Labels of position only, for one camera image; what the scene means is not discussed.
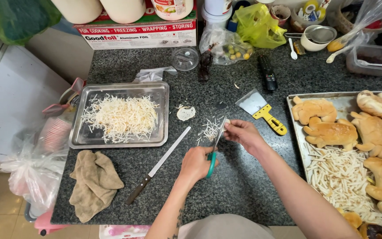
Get person's right hand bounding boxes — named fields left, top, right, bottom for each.
left=223, top=119, right=269, bottom=157

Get person's left hand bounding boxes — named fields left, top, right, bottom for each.
left=178, top=146, right=219, bottom=188

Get green-handled scissors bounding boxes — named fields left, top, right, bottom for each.
left=206, top=116, right=228, bottom=179

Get small pile of bread strips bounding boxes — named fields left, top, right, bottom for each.
left=196, top=116, right=226, bottom=146

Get round bread crust piece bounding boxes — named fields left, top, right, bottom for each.
left=176, top=105, right=196, bottom=121

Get black remote control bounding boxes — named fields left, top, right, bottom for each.
left=257, top=54, right=279, bottom=91

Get person's beige clothing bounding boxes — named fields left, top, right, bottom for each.
left=177, top=213, right=277, bottom=239

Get small bag of dark pods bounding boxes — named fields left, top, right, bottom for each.
left=198, top=42, right=219, bottom=82

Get batch of golden bread rolls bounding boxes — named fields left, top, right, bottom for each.
left=291, top=90, right=382, bottom=239

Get heap of shredded bread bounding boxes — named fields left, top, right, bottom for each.
left=80, top=94, right=160, bottom=144

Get clear bag of green olives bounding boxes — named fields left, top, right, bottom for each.
left=199, top=28, right=255, bottom=66

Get small white plastic spoon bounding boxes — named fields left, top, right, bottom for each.
left=288, top=37, right=298, bottom=60

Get clear round plastic lid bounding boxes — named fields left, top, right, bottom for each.
left=171, top=47, right=200, bottom=72

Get crumpled clear plastic wrapper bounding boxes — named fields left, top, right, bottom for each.
left=133, top=66, right=178, bottom=83

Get brown cloth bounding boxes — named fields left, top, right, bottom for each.
left=69, top=150, right=125, bottom=224

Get small yellow packet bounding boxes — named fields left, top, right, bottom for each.
left=293, top=40, right=306, bottom=56

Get large baking tray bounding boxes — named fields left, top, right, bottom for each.
left=286, top=90, right=382, bottom=239

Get heap of thick bread strips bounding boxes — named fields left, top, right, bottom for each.
left=305, top=144, right=382, bottom=227

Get yellow-green plastic bag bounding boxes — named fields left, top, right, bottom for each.
left=232, top=3, right=288, bottom=50

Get white bowl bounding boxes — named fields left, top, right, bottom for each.
left=300, top=26, right=335, bottom=52

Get small steel tray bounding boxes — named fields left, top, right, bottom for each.
left=68, top=82, right=170, bottom=149

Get long white plastic spoon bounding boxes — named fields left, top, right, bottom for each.
left=326, top=42, right=355, bottom=64

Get white plastic tub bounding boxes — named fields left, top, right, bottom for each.
left=201, top=0, right=233, bottom=30

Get brown-stained paper cup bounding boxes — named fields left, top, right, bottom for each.
left=269, top=5, right=292, bottom=28

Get metal mesh strainer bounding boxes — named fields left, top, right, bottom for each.
left=285, top=25, right=338, bottom=44

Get tub of assorted utensils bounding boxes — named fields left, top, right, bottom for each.
left=290, top=0, right=331, bottom=33

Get stack of pink cups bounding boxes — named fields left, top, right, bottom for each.
left=41, top=112, right=76, bottom=154

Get pink clip holder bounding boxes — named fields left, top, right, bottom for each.
left=41, top=77, right=87, bottom=117

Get aluminium foil box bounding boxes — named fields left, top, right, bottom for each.
left=73, top=9, right=198, bottom=50

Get clear plastic food container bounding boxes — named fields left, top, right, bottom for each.
left=346, top=44, right=382, bottom=77

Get white jar with label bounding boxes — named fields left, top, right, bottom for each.
left=150, top=0, right=195, bottom=21

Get pink plastic stool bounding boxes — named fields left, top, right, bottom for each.
left=33, top=208, right=73, bottom=237

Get white translucent plastic bag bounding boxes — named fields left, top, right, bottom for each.
left=0, top=112, right=76, bottom=214

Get cream plastic jar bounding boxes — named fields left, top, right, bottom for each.
left=51, top=0, right=104, bottom=25
left=99, top=0, right=147, bottom=25

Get large clear plastic bag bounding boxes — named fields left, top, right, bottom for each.
left=327, top=0, right=382, bottom=53

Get white cabinet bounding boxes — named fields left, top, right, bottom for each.
left=0, top=31, right=73, bottom=168

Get green plastic bag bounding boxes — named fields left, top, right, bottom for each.
left=0, top=0, right=62, bottom=46

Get long knife with wooden handle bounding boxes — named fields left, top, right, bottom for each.
left=125, top=126, right=192, bottom=206

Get yellow-handled metal scraper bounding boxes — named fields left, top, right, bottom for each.
left=235, top=89, right=288, bottom=136

